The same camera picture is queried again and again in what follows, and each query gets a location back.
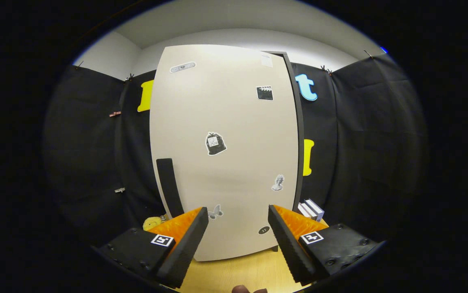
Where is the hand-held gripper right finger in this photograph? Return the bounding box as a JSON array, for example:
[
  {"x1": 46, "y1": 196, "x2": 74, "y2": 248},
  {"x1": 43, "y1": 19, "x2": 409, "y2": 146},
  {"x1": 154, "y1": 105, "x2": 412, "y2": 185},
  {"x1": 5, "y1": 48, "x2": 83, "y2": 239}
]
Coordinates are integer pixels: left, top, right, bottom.
[{"x1": 267, "y1": 204, "x2": 386, "y2": 286}]

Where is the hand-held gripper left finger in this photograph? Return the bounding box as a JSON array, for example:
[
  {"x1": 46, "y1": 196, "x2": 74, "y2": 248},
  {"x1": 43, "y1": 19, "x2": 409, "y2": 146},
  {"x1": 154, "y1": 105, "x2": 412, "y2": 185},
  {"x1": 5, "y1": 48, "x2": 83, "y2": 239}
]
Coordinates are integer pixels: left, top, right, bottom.
[{"x1": 97, "y1": 206, "x2": 210, "y2": 289}]

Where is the black door handle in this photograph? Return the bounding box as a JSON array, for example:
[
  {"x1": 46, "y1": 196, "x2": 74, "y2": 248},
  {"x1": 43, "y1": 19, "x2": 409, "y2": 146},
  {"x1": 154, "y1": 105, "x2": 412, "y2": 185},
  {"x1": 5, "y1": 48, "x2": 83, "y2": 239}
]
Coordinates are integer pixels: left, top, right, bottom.
[{"x1": 156, "y1": 158, "x2": 185, "y2": 218}]

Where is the yellow plush toy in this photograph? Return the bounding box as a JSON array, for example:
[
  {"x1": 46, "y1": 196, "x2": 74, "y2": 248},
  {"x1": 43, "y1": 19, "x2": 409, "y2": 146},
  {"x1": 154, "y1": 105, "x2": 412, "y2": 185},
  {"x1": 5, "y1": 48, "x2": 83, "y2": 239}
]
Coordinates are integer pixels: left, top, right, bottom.
[{"x1": 143, "y1": 215, "x2": 168, "y2": 232}]

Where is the white spine book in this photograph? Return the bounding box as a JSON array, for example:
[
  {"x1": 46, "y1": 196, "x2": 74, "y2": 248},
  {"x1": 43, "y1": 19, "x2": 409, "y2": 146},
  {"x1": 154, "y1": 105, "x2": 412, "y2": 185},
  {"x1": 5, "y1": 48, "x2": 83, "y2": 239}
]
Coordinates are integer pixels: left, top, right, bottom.
[{"x1": 301, "y1": 201, "x2": 318, "y2": 220}]

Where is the pale blue cover book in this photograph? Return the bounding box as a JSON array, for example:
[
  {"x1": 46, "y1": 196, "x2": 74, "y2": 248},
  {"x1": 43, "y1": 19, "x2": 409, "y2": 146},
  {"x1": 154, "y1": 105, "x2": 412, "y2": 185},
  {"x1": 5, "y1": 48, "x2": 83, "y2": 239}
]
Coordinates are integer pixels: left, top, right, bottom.
[{"x1": 305, "y1": 199, "x2": 325, "y2": 218}]

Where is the black backdrop cloth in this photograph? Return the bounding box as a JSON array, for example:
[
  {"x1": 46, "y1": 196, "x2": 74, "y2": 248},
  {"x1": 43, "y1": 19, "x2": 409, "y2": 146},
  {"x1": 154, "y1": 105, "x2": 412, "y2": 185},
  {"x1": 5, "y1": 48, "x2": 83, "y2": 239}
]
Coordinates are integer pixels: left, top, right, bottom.
[{"x1": 42, "y1": 53, "x2": 429, "y2": 249}]

